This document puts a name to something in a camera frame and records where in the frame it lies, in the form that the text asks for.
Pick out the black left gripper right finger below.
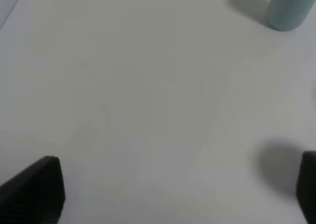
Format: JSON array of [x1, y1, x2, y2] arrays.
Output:
[[296, 151, 316, 224]]

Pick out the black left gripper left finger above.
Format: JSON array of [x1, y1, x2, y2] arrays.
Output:
[[0, 156, 66, 224]]

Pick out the teal plastic cup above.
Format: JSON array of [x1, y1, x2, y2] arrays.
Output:
[[267, 0, 316, 32]]

